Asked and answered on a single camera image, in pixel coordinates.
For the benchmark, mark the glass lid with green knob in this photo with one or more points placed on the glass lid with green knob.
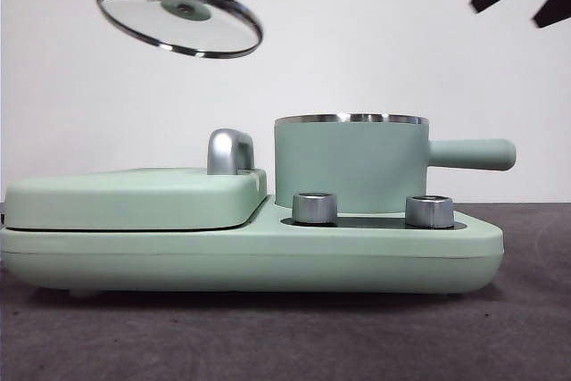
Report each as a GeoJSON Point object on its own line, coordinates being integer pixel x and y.
{"type": "Point", "coordinates": [178, 19]}

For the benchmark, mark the mint green steamer pot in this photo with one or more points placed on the mint green steamer pot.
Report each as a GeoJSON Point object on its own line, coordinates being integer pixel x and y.
{"type": "Point", "coordinates": [352, 162]}

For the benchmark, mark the mint green hinged griddle cover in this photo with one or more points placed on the mint green hinged griddle cover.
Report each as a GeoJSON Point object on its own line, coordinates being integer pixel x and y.
{"type": "Point", "coordinates": [134, 198]}

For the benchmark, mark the silver control dial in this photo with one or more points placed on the silver control dial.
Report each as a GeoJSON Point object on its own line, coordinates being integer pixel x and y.
{"type": "Point", "coordinates": [429, 211]}
{"type": "Point", "coordinates": [314, 209]}

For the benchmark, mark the mint green cooker base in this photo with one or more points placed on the mint green cooker base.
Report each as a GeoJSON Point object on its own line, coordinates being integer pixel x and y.
{"type": "Point", "coordinates": [312, 260]}

